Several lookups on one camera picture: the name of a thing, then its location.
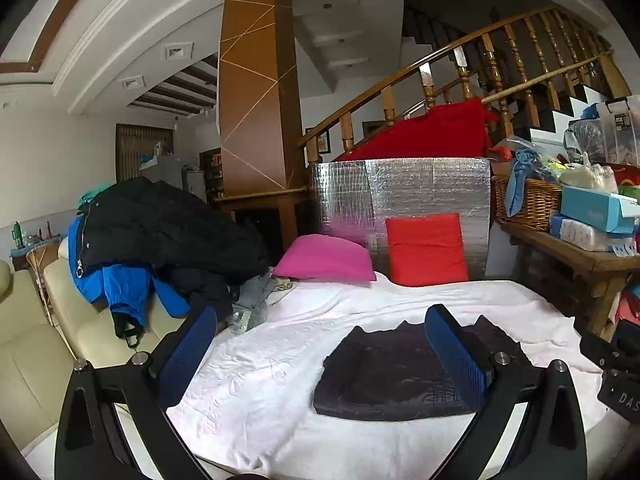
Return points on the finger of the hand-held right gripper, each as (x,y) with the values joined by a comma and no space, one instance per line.
(602,352)

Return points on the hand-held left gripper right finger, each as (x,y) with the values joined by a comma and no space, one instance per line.
(457,360)

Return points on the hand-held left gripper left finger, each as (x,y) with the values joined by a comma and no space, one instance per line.
(187,355)

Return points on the dark purple-black garment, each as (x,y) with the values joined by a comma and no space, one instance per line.
(380,375)

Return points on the black garment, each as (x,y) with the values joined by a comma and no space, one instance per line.
(205,285)

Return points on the grey cloth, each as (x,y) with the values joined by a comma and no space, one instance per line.
(252,305)

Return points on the white blanket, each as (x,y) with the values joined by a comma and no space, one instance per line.
(280,360)

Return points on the blue jacket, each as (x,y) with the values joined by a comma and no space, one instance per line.
(122,287)

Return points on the wooden bench table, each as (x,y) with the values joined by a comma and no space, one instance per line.
(565,260)

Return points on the red cushion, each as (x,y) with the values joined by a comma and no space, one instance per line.
(425,250)

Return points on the white tissue pack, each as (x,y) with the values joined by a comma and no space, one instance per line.
(585,237)

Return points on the black puffer jacket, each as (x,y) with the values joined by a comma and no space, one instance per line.
(165,230)

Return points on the blue tissue box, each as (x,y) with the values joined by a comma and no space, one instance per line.
(590,210)

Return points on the cream leather sofa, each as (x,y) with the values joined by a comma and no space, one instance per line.
(30,355)

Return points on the wicker basket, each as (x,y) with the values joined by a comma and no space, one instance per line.
(535,205)

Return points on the pink cushion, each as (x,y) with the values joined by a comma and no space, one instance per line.
(325,260)

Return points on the wooden base cabinet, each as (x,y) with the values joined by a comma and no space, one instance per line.
(280,215)

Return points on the white refrigerator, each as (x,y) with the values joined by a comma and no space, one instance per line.
(194,185)

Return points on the silver foil insulation board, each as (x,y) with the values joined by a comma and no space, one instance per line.
(425,185)

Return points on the white plastic bag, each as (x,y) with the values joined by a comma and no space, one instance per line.
(587,175)

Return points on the red box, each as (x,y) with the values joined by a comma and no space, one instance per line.
(625,175)

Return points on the dark bookshelf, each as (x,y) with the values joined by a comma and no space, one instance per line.
(211,175)

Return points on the teal cloth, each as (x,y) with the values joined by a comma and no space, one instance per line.
(92,195)

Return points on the blue cloth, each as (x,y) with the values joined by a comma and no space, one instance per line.
(522,175)

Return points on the green bottle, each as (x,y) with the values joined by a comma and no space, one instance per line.
(18,235)

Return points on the brown door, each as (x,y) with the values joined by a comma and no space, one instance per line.
(137,152)

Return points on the clear bag with dark contents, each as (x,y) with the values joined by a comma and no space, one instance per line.
(587,140)

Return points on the clear plastic storage box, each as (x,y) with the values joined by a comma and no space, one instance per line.
(622,130)

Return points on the red cloth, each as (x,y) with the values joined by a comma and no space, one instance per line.
(425,135)

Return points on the blue plastic bag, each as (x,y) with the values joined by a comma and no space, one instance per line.
(590,111)

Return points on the brown wooden pillar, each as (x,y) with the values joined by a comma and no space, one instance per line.
(250,85)

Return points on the square recessed ceiling light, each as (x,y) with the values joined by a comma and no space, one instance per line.
(132,83)
(177,51)

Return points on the wooden stair railing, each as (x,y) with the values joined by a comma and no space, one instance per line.
(445,56)

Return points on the framed wall picture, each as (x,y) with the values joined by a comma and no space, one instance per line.
(325,141)

